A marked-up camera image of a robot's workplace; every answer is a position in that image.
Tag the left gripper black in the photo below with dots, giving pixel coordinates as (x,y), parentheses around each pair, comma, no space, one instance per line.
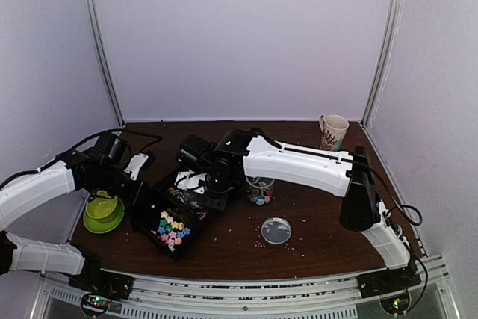
(132,196)

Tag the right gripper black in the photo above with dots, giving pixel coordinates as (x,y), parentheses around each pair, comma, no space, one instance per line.
(218,205)

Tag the black three-compartment candy tray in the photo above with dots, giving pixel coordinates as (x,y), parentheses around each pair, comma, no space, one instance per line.
(169,215)

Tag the clear plastic jar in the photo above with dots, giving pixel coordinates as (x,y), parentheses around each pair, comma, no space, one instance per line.
(259,190)

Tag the round metal jar lid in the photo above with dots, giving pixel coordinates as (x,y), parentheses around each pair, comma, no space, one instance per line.
(276,230)

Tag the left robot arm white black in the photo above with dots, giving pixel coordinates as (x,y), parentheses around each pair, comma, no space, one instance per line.
(26,191)

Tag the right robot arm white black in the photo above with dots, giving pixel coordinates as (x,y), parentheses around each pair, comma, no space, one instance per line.
(245,154)

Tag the green bowl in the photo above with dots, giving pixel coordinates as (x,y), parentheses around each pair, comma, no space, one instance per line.
(102,206)

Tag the green plate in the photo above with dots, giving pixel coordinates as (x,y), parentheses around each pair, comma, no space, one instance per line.
(102,226)

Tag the ceramic mug coral pattern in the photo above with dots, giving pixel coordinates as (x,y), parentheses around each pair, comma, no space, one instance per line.
(333,129)

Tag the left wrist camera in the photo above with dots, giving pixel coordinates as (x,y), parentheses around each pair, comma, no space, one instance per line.
(140,161)

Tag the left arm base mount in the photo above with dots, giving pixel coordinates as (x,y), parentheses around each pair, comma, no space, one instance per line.
(93,278)

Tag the left aluminium frame post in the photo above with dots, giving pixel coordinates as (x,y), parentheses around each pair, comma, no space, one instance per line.
(101,57)

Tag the aluminium frame post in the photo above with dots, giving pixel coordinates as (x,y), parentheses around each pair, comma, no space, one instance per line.
(395,9)
(101,57)

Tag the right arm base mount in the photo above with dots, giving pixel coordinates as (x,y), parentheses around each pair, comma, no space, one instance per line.
(388,281)

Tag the right aluminium frame post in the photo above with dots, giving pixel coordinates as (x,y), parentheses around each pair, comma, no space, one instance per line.
(395,9)

